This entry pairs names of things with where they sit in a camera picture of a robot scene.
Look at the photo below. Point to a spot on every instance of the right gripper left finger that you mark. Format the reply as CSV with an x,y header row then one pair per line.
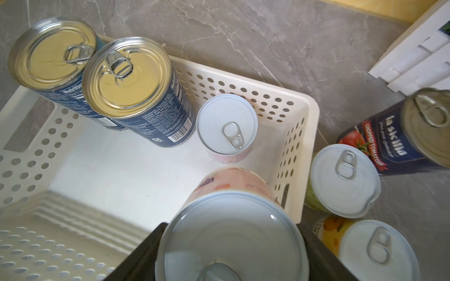
x,y
140,264

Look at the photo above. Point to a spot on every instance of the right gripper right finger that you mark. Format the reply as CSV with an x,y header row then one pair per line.
x,y
323,265

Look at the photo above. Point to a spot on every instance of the dark tomato tin can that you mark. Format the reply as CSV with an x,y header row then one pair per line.
x,y
412,136

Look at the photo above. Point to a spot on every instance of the green label white-lid can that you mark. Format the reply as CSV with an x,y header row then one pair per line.
x,y
342,181

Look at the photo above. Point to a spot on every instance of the pink label white-lid can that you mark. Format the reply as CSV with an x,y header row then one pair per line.
x,y
231,228

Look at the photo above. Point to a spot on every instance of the orange label white-lid can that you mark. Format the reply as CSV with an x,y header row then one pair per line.
x,y
371,250

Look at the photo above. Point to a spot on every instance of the white perforated plastic basket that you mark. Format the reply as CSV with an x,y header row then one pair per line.
x,y
79,199

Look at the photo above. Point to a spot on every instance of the flower box white fence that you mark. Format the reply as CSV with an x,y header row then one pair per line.
x,y
420,57

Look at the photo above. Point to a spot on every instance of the blue tin can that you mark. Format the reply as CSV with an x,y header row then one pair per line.
x,y
131,81
50,59

